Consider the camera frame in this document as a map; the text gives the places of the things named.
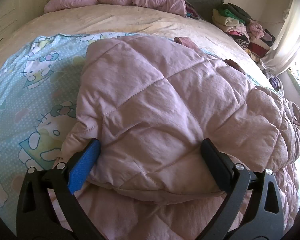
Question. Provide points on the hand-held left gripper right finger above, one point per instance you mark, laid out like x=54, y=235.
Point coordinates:
x=215, y=165

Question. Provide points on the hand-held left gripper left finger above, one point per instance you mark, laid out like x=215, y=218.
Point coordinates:
x=83, y=166

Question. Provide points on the pink quilted jacket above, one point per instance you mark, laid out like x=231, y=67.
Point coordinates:
x=165, y=105

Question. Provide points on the plastic bag of clothes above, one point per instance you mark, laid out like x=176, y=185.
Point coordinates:
x=273, y=78

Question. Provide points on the pile of folded clothes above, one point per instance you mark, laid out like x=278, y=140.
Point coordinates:
x=240, y=27

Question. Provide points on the blue cartoon printed blanket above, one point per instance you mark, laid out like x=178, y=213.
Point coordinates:
x=35, y=85

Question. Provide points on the cream curtain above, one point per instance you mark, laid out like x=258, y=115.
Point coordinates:
x=287, y=37

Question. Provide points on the bed with cream sheet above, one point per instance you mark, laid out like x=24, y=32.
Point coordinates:
x=115, y=17

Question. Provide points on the colourful patterned cloth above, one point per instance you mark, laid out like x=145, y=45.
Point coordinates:
x=192, y=10

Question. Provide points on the cream wardrobe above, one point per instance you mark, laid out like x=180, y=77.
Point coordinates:
x=12, y=10

